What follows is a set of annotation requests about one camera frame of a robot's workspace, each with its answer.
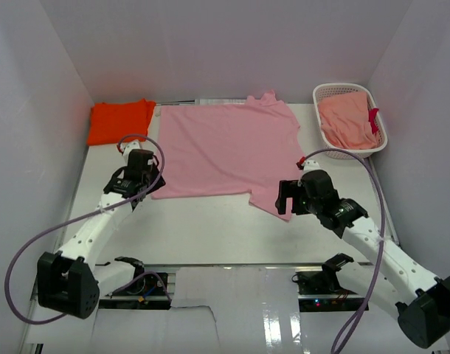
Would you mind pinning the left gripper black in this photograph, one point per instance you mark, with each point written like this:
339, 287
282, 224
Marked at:
160, 182

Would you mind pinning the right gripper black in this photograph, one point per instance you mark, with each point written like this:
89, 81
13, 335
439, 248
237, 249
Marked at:
290, 189

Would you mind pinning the pink t shirt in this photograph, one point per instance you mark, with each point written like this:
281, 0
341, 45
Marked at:
229, 149

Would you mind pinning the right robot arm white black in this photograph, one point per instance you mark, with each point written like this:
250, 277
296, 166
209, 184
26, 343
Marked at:
415, 297

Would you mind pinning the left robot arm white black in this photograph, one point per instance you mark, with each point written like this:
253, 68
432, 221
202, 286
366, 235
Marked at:
71, 281

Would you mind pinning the folded orange t shirt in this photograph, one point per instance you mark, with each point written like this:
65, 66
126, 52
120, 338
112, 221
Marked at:
110, 122

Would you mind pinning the peach t shirt in basket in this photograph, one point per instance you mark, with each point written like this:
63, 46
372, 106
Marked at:
345, 121

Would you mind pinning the white plastic basket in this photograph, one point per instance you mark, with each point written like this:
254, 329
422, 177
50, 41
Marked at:
330, 89

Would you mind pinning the magenta cloth in basket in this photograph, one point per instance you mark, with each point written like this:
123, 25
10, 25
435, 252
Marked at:
372, 115

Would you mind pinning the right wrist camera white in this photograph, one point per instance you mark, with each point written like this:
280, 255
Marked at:
307, 165

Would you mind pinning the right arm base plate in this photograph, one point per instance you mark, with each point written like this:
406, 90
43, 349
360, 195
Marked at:
316, 294

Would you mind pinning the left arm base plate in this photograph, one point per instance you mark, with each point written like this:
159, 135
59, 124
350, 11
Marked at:
146, 294

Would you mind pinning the aluminium frame rail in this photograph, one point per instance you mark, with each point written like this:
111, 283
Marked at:
32, 340

